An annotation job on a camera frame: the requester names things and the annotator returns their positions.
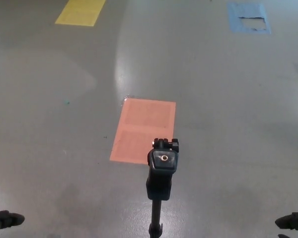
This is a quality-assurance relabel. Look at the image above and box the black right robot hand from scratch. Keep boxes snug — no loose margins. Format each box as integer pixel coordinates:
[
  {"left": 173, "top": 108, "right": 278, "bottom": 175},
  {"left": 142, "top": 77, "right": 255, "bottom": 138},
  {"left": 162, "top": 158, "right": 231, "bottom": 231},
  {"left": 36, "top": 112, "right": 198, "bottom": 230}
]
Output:
[{"left": 275, "top": 212, "right": 298, "bottom": 238}]

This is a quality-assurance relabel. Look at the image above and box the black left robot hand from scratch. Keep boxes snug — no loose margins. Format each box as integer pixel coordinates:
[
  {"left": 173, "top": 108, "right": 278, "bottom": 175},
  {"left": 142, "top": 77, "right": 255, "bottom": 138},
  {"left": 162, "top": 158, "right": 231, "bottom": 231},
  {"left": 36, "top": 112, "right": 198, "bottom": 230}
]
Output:
[{"left": 0, "top": 210, "right": 25, "bottom": 238}]

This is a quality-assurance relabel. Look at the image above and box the orange paper sheet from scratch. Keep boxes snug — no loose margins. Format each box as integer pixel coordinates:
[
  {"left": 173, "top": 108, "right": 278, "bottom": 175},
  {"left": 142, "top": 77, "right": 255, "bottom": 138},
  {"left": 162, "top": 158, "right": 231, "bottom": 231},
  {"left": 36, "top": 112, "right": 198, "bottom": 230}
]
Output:
[{"left": 109, "top": 98, "right": 177, "bottom": 165}]

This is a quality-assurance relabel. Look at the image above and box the torn blue paper sheet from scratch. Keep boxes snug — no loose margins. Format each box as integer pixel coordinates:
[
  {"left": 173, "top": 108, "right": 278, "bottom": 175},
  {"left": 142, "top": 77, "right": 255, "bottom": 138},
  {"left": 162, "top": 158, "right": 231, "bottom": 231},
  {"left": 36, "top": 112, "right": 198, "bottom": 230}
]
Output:
[{"left": 227, "top": 2, "right": 272, "bottom": 35}]

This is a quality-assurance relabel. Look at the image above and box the yellow paper sheet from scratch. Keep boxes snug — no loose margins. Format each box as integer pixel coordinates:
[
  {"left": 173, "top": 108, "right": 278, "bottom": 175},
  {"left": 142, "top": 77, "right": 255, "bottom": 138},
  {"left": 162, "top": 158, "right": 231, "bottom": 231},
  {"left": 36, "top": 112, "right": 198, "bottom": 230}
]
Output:
[{"left": 54, "top": 0, "right": 107, "bottom": 26}]

